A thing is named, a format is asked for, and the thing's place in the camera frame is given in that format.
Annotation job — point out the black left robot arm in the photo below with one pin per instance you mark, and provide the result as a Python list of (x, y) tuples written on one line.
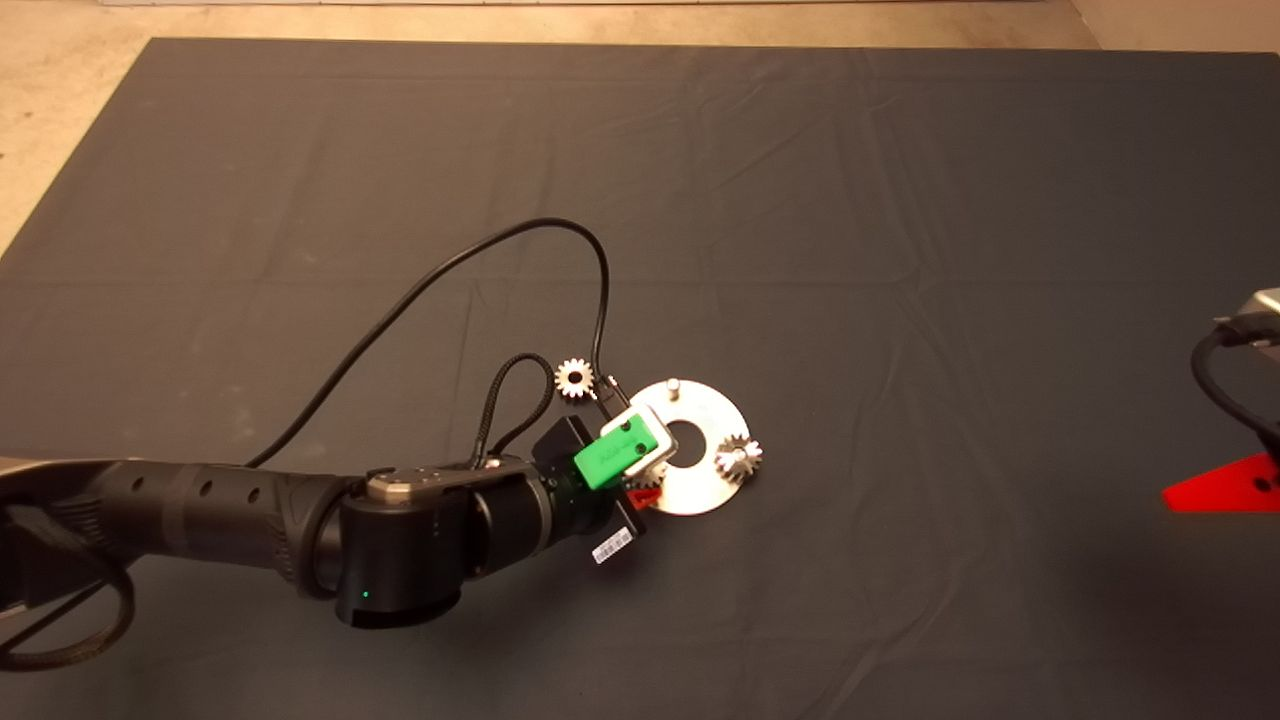
[(250, 510)]

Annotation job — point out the green left camera mount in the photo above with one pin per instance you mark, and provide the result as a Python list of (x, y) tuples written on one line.
[(605, 460)]

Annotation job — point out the round metal carrier plate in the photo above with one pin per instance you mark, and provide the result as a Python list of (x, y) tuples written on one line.
[(700, 490)]

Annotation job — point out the dark grey table cloth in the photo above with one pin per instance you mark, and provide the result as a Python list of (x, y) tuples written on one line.
[(800, 200)]

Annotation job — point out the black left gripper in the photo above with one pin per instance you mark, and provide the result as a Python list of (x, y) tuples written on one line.
[(610, 520)]

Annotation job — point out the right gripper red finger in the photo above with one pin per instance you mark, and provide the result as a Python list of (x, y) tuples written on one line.
[(1230, 490)]

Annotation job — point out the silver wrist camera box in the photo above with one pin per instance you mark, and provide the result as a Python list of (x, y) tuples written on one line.
[(655, 445), (1255, 310)]

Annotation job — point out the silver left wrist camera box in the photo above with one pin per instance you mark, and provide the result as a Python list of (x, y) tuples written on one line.
[(655, 445)]

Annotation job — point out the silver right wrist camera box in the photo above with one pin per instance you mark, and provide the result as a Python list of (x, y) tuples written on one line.
[(1255, 310)]

